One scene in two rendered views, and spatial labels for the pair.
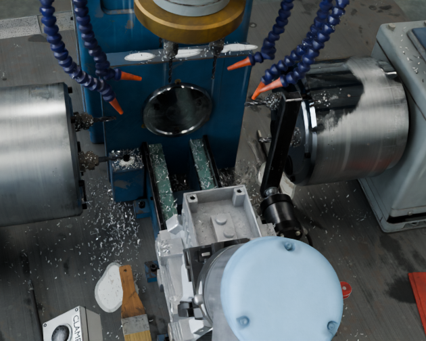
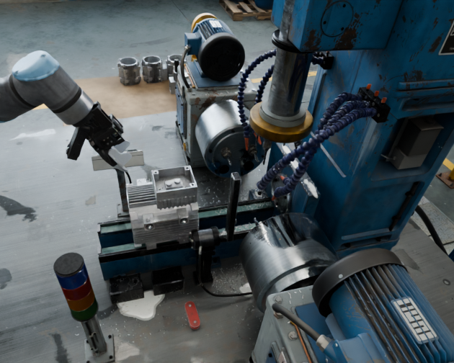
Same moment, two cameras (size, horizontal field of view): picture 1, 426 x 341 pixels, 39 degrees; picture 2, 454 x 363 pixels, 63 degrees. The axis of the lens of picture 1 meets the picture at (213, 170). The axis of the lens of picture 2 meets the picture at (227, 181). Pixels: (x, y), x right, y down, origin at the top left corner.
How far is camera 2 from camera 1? 108 cm
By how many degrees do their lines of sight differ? 59
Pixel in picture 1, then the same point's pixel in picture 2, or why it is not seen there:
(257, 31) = (440, 285)
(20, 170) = (206, 125)
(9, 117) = (226, 111)
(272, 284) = (32, 56)
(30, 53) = not seen: hidden behind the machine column
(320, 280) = (30, 64)
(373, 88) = (291, 253)
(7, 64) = not seen: hidden behind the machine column
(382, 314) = (177, 350)
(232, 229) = (170, 184)
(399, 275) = not seen: outside the picture
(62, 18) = (436, 214)
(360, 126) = (262, 255)
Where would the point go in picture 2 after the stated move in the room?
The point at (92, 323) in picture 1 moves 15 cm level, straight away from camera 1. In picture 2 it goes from (137, 159) to (179, 153)
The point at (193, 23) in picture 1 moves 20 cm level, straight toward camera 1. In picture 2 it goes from (254, 114) to (182, 111)
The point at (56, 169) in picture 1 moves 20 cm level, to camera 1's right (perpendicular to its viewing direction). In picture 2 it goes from (209, 135) to (203, 171)
